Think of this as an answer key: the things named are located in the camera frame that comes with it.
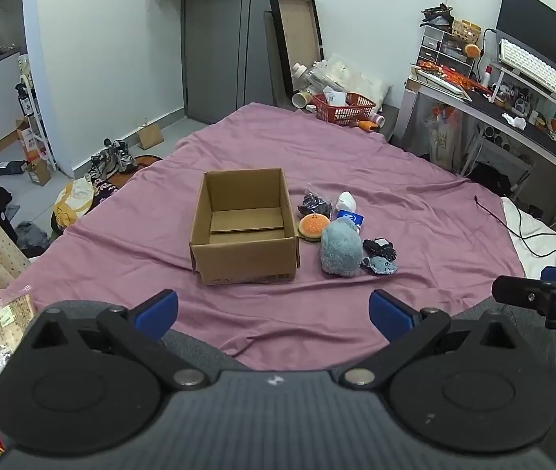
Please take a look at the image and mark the fluffy grey-blue plush toy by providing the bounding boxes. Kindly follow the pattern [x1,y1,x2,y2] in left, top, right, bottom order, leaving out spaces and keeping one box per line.
[319,217,364,277]

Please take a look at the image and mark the blue tissue packet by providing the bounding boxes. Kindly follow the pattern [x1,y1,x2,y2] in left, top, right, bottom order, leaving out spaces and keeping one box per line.
[335,210,364,232]

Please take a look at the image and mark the orange burger plush toy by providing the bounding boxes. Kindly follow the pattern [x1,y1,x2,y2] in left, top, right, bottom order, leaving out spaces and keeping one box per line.
[298,213,331,242]

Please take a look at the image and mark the black beads plastic bag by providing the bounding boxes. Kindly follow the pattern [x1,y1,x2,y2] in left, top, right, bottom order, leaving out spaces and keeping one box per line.
[297,184,333,219]

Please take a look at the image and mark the grey fuzzy fabric piece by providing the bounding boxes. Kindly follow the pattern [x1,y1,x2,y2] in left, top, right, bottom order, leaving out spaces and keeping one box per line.
[361,256,398,276]

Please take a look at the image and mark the white soft bag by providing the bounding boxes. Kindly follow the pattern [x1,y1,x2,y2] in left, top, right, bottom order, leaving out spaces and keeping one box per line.
[335,191,357,213]

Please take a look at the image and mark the white pillow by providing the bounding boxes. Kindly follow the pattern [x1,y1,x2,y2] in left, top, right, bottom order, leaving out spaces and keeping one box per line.
[501,197,556,279]

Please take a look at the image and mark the purple bed sheet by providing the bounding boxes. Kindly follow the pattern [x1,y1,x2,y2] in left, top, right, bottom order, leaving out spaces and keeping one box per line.
[6,104,523,370]

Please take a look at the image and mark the brown cardboard box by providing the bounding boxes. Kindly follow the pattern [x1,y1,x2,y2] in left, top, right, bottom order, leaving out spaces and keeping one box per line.
[190,169,300,286]

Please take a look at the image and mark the snack packet at left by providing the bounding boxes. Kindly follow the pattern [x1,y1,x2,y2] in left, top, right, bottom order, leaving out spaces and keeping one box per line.
[0,293,36,372]

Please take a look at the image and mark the yellow white bag on floor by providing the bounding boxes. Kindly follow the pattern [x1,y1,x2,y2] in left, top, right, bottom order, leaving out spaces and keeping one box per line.
[54,178,95,230]

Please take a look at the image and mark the curved black desk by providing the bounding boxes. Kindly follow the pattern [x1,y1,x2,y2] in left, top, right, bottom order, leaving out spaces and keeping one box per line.
[395,75,556,192]

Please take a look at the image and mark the sneakers on floor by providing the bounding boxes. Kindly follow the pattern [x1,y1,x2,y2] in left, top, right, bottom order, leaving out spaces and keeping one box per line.
[84,138,138,181]

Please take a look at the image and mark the orange bottle beside basket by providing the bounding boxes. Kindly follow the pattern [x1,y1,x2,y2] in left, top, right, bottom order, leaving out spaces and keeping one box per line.
[357,120,380,133]

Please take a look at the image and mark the red plastic basket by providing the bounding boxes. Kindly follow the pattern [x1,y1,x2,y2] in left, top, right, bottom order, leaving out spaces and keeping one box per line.
[311,92,376,126]

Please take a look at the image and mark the white keyboard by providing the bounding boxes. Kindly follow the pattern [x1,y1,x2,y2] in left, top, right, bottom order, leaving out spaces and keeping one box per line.
[499,38,556,95]

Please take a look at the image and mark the small drawer organizer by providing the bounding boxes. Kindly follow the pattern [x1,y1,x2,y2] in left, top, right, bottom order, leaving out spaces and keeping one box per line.
[417,24,473,66]

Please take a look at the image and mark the grey door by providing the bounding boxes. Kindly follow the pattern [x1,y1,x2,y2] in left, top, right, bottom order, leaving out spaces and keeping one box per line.
[181,0,281,124]

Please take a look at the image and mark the black computer monitor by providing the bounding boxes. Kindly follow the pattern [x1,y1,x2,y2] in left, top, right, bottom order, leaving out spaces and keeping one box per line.
[496,0,556,69]

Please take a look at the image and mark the black cable on bed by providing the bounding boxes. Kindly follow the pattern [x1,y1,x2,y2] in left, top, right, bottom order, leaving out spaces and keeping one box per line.
[473,195,556,259]

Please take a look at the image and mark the framed board leaning on wall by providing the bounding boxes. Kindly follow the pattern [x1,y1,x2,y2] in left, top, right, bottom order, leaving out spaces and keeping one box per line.
[264,0,324,109]

